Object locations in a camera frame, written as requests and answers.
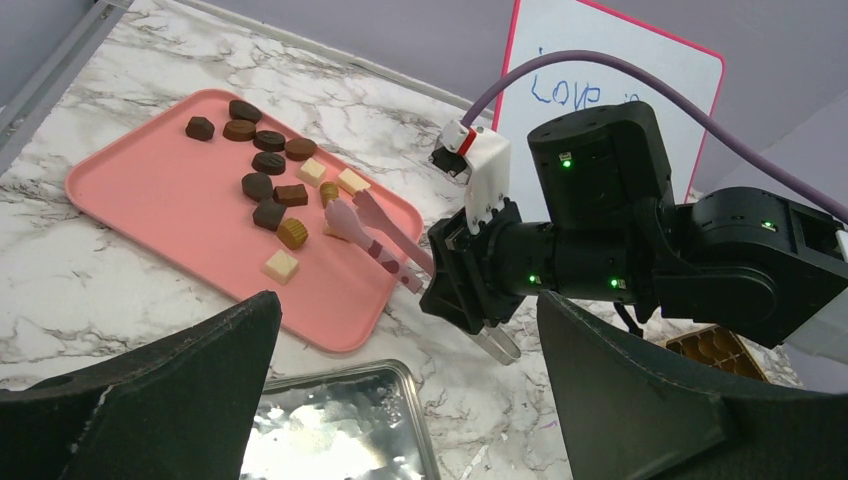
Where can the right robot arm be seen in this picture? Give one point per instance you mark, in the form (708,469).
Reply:
(767,268)

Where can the dark chocolate piece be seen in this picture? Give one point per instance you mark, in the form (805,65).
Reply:
(200,128)

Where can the pink framed whiteboard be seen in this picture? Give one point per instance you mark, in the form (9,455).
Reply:
(544,26)

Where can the brown chocolate cup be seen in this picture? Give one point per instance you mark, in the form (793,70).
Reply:
(292,233)

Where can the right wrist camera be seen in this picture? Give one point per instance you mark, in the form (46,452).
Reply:
(485,156)

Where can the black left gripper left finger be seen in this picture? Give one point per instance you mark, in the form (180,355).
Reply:
(181,407)

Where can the gold chocolate box tray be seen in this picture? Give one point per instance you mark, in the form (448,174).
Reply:
(719,348)

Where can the dark round chocolate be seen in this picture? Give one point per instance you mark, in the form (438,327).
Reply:
(242,110)

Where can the white chocolate square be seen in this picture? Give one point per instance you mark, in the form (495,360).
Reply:
(281,267)

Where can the pink plastic tray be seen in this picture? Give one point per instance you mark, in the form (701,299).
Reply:
(182,199)

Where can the pink tongs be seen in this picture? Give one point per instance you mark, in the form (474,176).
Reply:
(365,223)

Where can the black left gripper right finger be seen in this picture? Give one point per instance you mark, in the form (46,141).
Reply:
(630,409)

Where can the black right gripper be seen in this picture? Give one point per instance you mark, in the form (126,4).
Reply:
(463,290)

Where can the silver tin lid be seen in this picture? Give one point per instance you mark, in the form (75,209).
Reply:
(359,422)

